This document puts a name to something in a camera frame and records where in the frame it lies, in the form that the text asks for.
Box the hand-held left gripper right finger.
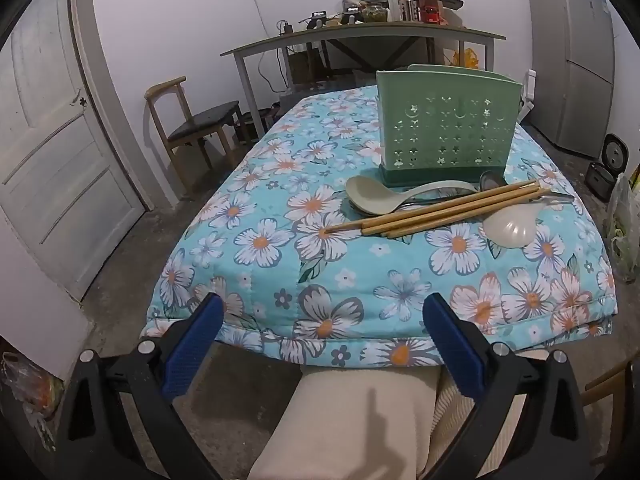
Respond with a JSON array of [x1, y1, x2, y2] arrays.
[[422, 292, 593, 480]]

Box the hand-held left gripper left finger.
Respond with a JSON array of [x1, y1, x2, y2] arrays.
[[57, 292, 224, 480]]

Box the white rice spoon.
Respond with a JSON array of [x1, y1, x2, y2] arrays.
[[482, 195, 551, 249]]

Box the beige plastic ladle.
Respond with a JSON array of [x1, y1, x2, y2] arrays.
[[345, 175, 478, 213]]

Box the green plastic utensil holder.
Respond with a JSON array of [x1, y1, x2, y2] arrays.
[[375, 64, 522, 186]]

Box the person's beige trouser leg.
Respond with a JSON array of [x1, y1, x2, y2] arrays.
[[247, 364, 503, 480]]

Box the light wooden chair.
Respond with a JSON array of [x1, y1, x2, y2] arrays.
[[581, 359, 632, 413]]

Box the clear plastic bag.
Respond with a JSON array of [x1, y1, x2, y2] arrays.
[[0, 351, 65, 453]]

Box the blue floral blanket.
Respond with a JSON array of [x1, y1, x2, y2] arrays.
[[140, 85, 618, 368]]

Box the plastic bag of vegetables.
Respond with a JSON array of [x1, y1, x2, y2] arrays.
[[604, 172, 640, 282]]

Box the wooden chair black seat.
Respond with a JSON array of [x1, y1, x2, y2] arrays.
[[145, 76, 244, 194]]

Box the black rice cooker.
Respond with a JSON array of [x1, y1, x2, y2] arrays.
[[585, 133, 629, 202]]

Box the white panel door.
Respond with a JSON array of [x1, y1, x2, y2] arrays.
[[0, 0, 147, 302]]

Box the yellow plastic bag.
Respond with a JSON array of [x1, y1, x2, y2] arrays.
[[451, 48, 482, 69]]

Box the grey refrigerator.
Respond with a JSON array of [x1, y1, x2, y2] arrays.
[[522, 0, 616, 160]]

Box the long wooden table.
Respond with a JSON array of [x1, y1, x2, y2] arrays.
[[221, 22, 507, 139]]

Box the black camera device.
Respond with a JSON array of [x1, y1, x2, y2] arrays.
[[299, 10, 332, 29]]

